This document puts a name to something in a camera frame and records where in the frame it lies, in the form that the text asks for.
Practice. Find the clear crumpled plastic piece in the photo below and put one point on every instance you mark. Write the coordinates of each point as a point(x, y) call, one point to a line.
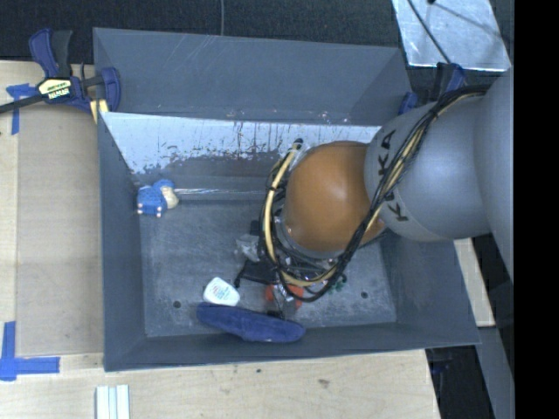
point(247, 247)

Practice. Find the blue toy animal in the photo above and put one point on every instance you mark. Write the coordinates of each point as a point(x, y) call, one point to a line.
point(150, 200)

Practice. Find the white plastic bottle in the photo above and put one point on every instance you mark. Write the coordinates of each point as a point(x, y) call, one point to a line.
point(220, 293)

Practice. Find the red-orange round toy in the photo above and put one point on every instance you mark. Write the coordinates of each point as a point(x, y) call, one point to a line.
point(270, 295)

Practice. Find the dark blue cloth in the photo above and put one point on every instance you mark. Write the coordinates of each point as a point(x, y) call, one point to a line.
point(251, 324)

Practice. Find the grey metal bin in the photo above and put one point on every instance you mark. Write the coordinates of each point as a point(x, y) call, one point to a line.
point(188, 251)

